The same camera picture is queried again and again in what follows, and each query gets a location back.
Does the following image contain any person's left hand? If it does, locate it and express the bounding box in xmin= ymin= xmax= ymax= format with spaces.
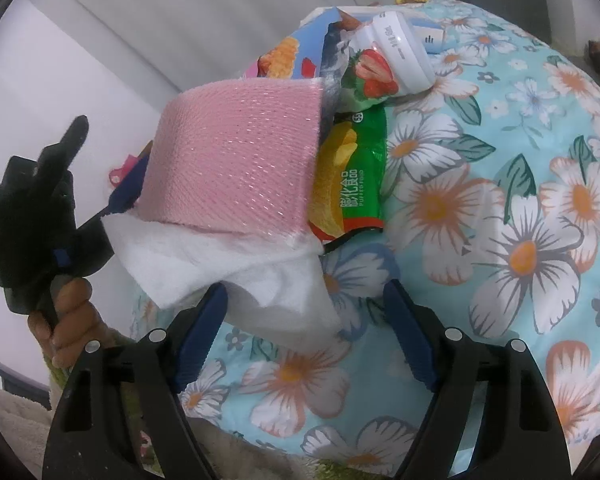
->
xmin=29 ymin=277 xmax=107 ymax=372

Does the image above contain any white fluffy cloth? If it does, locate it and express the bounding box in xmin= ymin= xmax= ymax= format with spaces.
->
xmin=0 ymin=387 xmax=56 ymax=466

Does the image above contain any blue snack packet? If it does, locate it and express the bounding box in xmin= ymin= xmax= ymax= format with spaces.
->
xmin=242 ymin=6 xmax=376 ymax=111

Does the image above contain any green chips packet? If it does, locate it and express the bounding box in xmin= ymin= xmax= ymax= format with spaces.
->
xmin=307 ymin=105 xmax=388 ymax=243

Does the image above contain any grey cabinet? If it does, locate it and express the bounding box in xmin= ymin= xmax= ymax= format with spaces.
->
xmin=427 ymin=0 xmax=553 ymax=45

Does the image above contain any pink mesh bag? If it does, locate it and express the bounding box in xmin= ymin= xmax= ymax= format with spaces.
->
xmin=136 ymin=77 xmax=326 ymax=238

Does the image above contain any white strawberry drink bottle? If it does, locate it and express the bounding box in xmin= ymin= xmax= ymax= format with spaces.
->
xmin=339 ymin=10 xmax=437 ymax=111

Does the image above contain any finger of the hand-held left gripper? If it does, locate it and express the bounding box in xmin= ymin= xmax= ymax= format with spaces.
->
xmin=80 ymin=152 xmax=153 ymax=231

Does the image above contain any white tissue paper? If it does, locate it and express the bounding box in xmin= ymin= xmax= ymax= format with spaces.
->
xmin=102 ymin=212 xmax=343 ymax=352

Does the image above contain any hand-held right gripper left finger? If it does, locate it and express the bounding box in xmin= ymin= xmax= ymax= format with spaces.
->
xmin=42 ymin=282 xmax=229 ymax=480

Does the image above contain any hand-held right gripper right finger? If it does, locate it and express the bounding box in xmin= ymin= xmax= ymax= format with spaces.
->
xmin=382 ymin=279 xmax=583 ymax=480

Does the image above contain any white and blue box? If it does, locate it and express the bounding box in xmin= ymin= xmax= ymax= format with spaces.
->
xmin=419 ymin=17 xmax=456 ymax=55

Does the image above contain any pink plastic item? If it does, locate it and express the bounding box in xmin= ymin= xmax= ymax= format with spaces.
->
xmin=108 ymin=154 xmax=142 ymax=184

